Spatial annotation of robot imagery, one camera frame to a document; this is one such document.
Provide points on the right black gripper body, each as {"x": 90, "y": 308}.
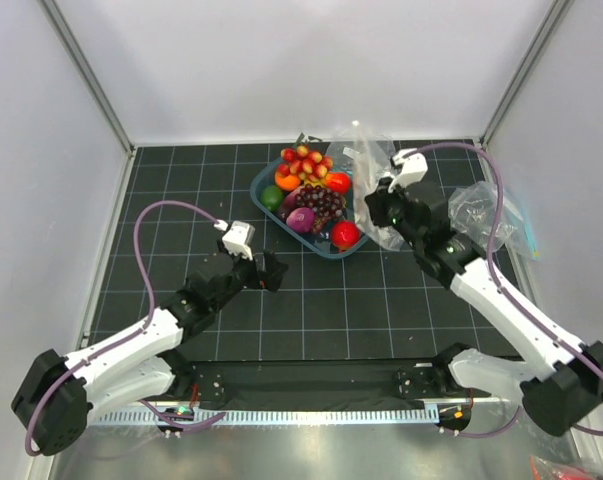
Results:
{"x": 390, "y": 206}

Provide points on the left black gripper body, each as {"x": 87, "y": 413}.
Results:
{"x": 247, "y": 274}

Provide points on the red apple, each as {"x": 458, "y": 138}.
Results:
{"x": 344, "y": 235}

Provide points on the dark red grape bunch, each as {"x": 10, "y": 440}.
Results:
{"x": 327, "y": 204}

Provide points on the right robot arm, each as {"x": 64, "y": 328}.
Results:
{"x": 558, "y": 379}

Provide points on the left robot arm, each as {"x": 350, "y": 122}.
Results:
{"x": 61, "y": 395}

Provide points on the flat zip bag blue zipper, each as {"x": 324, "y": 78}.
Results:
{"x": 346, "y": 153}

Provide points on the crumpled clear zip bag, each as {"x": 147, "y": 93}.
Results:
{"x": 472, "y": 211}

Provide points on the red tomato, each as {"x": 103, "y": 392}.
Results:
{"x": 338, "y": 182}

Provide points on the green lime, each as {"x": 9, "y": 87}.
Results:
{"x": 271, "y": 197}

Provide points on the red cherry bunch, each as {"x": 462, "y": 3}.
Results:
{"x": 304, "y": 164}

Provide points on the blue plastic basket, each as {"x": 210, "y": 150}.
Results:
{"x": 320, "y": 243}

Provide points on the orange fruit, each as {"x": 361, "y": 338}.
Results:
{"x": 287, "y": 183}

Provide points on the red packaged item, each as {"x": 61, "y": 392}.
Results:
{"x": 583, "y": 469}

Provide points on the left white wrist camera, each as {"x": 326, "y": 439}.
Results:
{"x": 237, "y": 239}

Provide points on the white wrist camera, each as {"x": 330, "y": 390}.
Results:
{"x": 411, "y": 167}
{"x": 237, "y": 239}

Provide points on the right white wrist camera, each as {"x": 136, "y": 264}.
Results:
{"x": 411, "y": 167}

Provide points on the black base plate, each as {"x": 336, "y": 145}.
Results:
{"x": 325, "y": 385}

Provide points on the perforated metal rail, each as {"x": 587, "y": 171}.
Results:
{"x": 142, "y": 416}

